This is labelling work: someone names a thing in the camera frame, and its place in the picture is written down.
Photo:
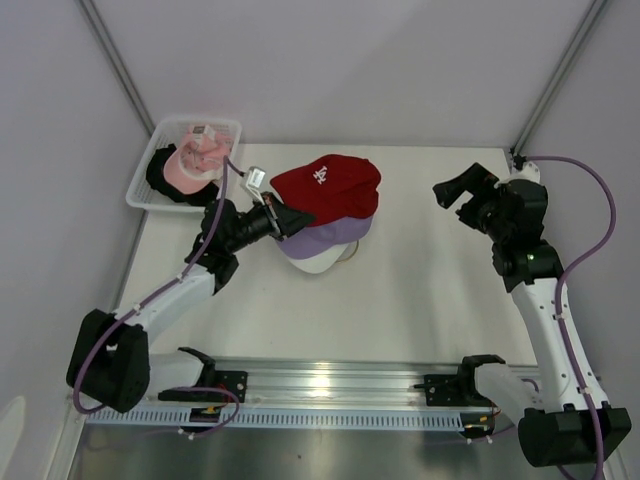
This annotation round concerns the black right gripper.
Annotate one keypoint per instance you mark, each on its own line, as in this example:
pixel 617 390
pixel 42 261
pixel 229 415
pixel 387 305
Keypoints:
pixel 476 180

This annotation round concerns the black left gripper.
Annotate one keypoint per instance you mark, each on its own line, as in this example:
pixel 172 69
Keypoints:
pixel 290 220

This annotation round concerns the purple cap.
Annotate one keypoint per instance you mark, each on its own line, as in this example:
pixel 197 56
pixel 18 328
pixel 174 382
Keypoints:
pixel 312 241

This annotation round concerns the white NY cap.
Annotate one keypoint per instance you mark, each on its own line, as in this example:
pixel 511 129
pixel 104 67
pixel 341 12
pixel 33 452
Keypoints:
pixel 321 262

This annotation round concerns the red cap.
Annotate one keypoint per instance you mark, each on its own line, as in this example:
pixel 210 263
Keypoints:
pixel 331 188

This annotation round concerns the pink cap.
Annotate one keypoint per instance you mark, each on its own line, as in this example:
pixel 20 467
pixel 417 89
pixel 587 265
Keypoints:
pixel 198 160

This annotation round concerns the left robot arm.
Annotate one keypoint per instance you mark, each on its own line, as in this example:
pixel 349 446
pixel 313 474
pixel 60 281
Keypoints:
pixel 135 328

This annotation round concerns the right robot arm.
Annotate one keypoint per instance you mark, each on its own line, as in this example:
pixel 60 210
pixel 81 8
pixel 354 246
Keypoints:
pixel 572 421

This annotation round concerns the black cap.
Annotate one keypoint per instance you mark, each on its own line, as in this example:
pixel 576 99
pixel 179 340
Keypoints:
pixel 155 178

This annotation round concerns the white perforated plastic basket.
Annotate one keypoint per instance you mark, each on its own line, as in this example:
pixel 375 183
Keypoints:
pixel 168 131

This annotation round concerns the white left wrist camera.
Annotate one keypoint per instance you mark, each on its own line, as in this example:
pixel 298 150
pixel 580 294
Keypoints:
pixel 252 181

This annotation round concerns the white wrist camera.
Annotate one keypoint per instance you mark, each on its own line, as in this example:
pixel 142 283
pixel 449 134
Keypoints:
pixel 252 181
pixel 520 168

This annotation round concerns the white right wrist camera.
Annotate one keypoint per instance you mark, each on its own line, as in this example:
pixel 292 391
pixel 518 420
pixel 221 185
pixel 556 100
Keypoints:
pixel 520 168

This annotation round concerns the right aluminium frame post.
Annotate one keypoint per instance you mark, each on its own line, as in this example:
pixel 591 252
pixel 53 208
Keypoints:
pixel 569 57

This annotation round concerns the aluminium frame post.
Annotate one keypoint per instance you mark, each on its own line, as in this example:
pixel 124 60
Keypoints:
pixel 114 59
pixel 569 57

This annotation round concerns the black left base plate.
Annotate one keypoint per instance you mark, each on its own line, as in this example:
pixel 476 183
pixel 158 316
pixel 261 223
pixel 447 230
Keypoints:
pixel 225 387

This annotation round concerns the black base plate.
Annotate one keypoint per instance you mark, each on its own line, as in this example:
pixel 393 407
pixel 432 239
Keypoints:
pixel 225 387
pixel 450 390

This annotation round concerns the aluminium mounting rail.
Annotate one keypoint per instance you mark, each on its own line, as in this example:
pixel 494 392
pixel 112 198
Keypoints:
pixel 320 382

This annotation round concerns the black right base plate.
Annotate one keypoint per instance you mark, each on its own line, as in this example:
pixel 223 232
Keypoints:
pixel 450 390

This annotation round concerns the white slotted cable duct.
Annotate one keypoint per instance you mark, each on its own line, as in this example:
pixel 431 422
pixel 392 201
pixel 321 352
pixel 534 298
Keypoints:
pixel 430 421

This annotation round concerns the left aluminium frame post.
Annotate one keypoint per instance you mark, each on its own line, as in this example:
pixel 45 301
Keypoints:
pixel 114 59

